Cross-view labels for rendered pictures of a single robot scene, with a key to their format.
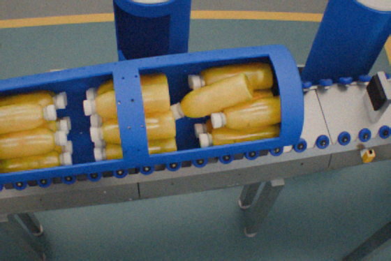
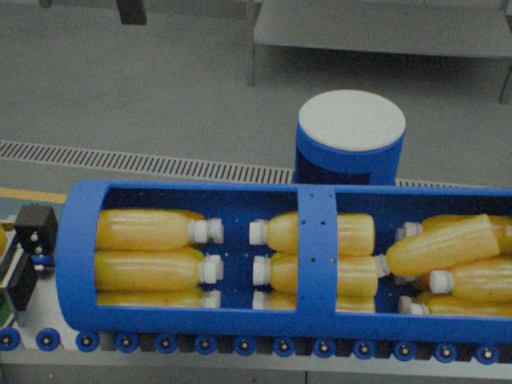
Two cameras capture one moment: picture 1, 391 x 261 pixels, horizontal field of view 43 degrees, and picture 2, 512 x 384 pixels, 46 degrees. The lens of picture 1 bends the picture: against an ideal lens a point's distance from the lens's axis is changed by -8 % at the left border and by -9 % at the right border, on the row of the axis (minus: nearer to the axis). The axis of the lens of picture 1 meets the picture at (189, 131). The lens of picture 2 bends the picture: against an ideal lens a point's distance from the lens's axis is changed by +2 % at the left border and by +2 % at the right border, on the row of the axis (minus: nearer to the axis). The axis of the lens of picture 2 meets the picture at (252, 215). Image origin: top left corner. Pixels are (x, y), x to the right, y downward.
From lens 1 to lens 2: 0.44 m
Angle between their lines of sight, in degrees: 22
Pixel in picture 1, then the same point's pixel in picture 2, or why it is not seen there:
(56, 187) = (183, 358)
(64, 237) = not seen: outside the picture
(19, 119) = (150, 228)
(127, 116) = (312, 243)
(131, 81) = (323, 201)
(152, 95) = (350, 226)
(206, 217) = not seen: outside the picture
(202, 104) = (419, 253)
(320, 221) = not seen: outside the picture
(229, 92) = (464, 237)
